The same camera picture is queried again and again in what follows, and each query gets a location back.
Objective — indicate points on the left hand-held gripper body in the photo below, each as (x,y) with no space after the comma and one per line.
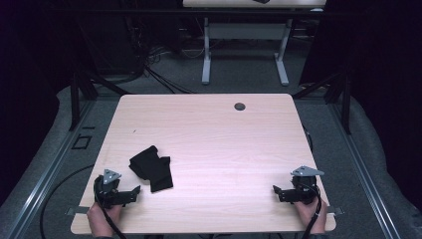
(107,194)

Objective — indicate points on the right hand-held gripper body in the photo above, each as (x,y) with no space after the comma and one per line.
(303,187)

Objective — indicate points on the black cloth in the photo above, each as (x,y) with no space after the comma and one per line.
(152,167)

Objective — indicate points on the person's left hand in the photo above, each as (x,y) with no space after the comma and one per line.
(101,220)

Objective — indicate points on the person's right hand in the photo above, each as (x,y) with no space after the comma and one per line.
(313,217)

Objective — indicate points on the white-legged table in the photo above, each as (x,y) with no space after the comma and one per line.
(245,30)

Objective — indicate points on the black horizontal bar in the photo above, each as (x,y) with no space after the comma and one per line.
(199,11)

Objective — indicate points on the grey metal bracket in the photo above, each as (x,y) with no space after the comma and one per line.
(335,210)

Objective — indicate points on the aluminium floor rail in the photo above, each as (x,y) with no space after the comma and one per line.
(363,179)
(46,176)

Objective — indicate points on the black metal frame strut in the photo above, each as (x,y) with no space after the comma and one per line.
(75,99)
(345,99)

